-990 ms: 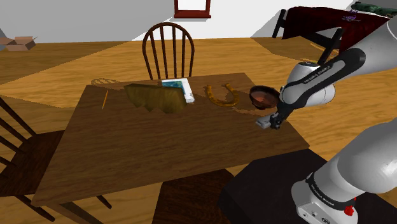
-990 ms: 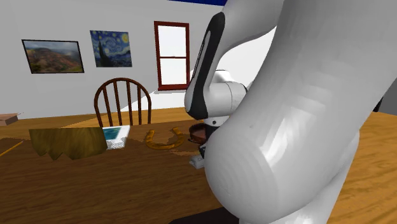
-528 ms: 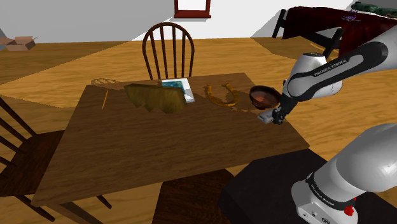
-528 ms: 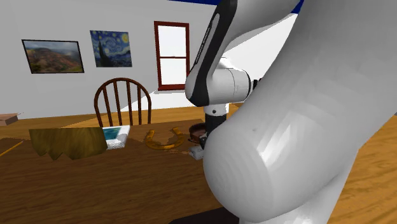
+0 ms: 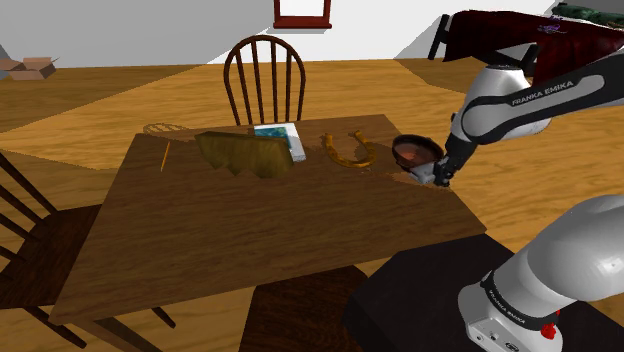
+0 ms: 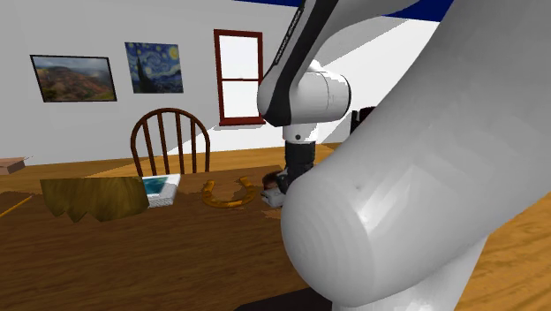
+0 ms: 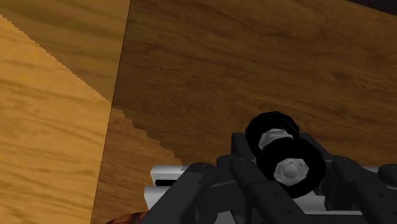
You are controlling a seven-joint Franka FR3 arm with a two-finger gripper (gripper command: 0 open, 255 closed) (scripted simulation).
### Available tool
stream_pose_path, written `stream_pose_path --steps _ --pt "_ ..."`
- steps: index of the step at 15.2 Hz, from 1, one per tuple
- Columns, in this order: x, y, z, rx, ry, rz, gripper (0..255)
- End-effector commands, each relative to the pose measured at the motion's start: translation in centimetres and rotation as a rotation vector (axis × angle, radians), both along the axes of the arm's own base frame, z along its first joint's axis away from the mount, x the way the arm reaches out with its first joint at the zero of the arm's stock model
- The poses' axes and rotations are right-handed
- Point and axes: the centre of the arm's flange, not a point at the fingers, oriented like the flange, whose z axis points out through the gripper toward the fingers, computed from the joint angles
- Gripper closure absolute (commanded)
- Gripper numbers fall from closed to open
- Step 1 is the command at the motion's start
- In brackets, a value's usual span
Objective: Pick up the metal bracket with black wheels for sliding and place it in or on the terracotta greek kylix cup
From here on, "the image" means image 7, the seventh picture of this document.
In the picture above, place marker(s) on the silver white flat appliance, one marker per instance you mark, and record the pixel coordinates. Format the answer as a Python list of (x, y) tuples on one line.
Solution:
[(162, 174)]

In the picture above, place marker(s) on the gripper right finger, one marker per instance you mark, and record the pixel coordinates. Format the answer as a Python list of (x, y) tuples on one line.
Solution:
[(350, 183)]

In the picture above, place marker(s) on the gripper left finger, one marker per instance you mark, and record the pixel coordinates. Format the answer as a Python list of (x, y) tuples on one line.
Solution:
[(248, 186)]

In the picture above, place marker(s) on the black dumbbell with grey hubs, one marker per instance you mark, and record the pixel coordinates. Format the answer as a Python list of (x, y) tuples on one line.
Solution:
[(291, 155)]

